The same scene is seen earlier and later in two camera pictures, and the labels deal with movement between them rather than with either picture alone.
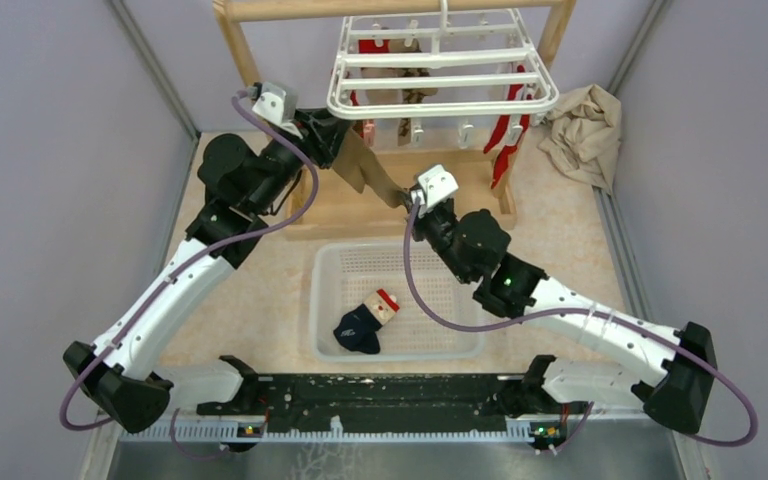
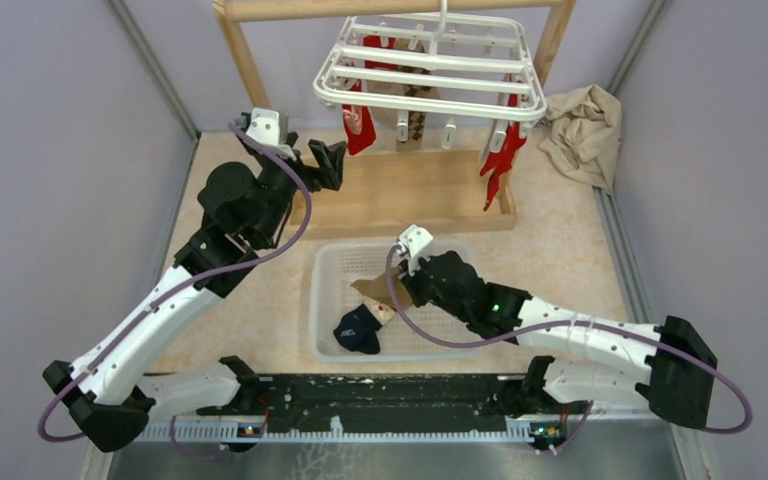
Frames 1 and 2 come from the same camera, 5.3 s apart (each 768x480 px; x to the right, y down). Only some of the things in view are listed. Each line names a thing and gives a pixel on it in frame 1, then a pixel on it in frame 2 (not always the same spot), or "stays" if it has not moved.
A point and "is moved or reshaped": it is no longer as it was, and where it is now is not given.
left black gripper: (322, 134) -> (330, 172)
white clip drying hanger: (456, 66) is moved or reshaped
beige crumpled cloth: (585, 132) stays
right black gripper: (420, 221) -> (411, 281)
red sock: (506, 150) is moved or reshaped
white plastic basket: (442, 288) is moved or reshaped
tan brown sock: (359, 165) -> (378, 288)
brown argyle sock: (410, 96) -> (416, 119)
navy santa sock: (359, 328) stays
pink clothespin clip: (368, 134) -> (353, 117)
